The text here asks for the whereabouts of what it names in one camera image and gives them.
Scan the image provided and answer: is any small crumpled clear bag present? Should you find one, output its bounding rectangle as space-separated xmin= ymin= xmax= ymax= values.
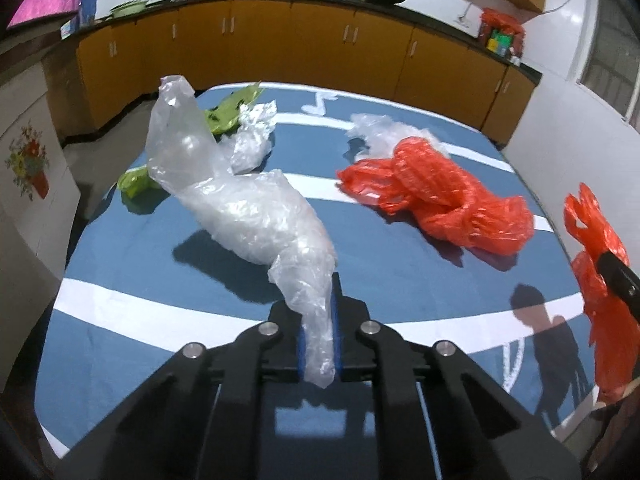
xmin=230 ymin=101 xmax=278 ymax=175

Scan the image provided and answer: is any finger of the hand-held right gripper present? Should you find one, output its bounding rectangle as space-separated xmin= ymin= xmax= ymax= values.
xmin=597 ymin=251 xmax=640 ymax=321

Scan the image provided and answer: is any red plastic bag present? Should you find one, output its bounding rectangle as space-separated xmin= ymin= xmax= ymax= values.
xmin=562 ymin=182 xmax=640 ymax=406
xmin=336 ymin=136 xmax=536 ymax=256

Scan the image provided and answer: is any green plastic wrapper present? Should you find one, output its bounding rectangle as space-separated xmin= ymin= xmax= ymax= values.
xmin=117 ymin=167 xmax=163 ymax=201
xmin=202 ymin=82 xmax=266 ymax=136

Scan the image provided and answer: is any blue striped tablecloth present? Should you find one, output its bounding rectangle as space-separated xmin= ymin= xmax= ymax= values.
xmin=35 ymin=81 xmax=608 ymax=480

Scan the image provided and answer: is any barred window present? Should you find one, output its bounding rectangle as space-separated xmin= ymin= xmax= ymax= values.
xmin=580 ymin=0 xmax=640 ymax=126

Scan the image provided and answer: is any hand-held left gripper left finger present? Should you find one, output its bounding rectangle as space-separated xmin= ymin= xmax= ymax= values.
xmin=55 ymin=300 xmax=306 ymax=480

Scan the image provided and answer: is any thin clear plastic bag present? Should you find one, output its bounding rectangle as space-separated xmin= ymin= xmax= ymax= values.
xmin=346 ymin=112 xmax=451 ymax=161

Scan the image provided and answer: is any large clear plastic bag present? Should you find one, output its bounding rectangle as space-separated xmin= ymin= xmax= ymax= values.
xmin=145 ymin=75 xmax=338 ymax=388

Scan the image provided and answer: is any white cabinet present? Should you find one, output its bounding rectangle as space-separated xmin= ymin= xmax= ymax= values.
xmin=0 ymin=55 xmax=81 ymax=281

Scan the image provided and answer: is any flower pot sticker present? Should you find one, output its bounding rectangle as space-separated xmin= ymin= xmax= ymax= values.
xmin=5 ymin=120 xmax=51 ymax=201

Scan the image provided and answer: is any green lidded basin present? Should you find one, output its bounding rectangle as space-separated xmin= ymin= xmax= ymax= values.
xmin=110 ymin=0 xmax=151 ymax=17

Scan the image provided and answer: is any yellow wooden base cabinet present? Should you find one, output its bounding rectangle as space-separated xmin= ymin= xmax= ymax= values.
xmin=42 ymin=0 xmax=543 ymax=148

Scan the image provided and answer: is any red bag of boxes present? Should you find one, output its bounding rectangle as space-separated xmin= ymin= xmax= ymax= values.
xmin=477 ymin=7 xmax=527 ymax=58

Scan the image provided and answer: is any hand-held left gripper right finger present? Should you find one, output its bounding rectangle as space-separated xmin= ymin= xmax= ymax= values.
xmin=330 ymin=272 xmax=583 ymax=480

